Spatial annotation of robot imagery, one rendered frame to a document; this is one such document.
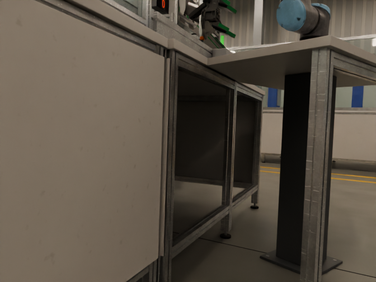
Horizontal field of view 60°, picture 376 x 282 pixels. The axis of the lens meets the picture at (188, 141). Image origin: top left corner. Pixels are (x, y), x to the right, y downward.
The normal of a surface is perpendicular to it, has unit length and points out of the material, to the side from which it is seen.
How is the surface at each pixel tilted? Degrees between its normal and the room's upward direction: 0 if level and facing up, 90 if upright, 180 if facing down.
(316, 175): 90
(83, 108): 90
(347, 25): 90
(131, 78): 90
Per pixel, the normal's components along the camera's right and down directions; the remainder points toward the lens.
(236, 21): -0.48, 0.03
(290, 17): -0.76, 0.14
